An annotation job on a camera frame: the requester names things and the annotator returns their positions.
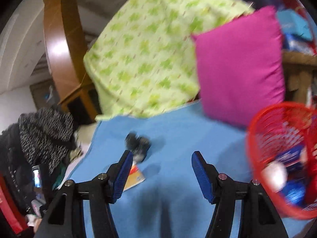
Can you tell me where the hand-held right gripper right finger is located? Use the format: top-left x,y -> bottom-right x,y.
191,151 -> 289,238

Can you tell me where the wooden cabinet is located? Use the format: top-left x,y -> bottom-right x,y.
43,0 -> 102,127

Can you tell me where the black white dotted garment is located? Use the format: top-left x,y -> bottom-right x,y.
18,106 -> 76,174

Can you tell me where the small floral cloth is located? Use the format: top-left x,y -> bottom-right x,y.
69,149 -> 83,163

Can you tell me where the red plastic basket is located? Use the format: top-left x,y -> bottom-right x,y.
246,102 -> 317,220

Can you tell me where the rough wooden table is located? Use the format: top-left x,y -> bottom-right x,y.
282,51 -> 317,105

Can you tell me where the blue plastic bag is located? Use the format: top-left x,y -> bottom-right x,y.
281,180 -> 306,205

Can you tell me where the green clover print quilt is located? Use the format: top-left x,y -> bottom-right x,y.
83,0 -> 255,122

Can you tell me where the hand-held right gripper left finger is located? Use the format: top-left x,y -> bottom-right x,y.
33,150 -> 134,238

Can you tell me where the red cloth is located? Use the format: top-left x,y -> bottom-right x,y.
0,174 -> 28,236

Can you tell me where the black plastic bag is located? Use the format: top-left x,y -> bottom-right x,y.
124,132 -> 151,163

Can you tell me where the teal cloth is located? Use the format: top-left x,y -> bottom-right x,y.
52,164 -> 67,189

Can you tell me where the blue cardboard box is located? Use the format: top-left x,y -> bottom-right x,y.
275,146 -> 307,173

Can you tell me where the blue white tissue pack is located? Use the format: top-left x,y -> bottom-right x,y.
284,33 -> 317,55

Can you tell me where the pink pillow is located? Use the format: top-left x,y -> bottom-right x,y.
191,5 -> 285,129

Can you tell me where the white tissue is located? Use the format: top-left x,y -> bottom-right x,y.
261,162 -> 288,194

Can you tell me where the blue blanket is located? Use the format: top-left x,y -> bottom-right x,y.
66,98 -> 295,238

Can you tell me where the white orange paper carton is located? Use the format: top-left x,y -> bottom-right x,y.
123,162 -> 145,191

